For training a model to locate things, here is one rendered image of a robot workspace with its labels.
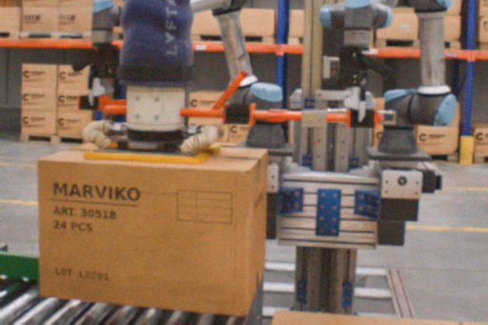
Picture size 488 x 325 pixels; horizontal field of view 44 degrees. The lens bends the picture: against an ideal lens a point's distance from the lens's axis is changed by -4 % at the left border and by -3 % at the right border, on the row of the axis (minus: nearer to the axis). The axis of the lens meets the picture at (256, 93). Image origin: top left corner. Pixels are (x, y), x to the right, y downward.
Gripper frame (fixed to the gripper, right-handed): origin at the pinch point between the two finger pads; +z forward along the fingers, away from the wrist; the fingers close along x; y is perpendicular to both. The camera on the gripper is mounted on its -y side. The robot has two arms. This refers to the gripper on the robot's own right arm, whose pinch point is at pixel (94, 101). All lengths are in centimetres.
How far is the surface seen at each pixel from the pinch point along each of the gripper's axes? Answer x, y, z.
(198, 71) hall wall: 817, -140, 12
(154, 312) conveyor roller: -20, 28, 65
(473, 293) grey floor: 163, 173, 120
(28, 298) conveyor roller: -19, -16, 66
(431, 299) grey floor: 149, 145, 120
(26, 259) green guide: -5, -24, 58
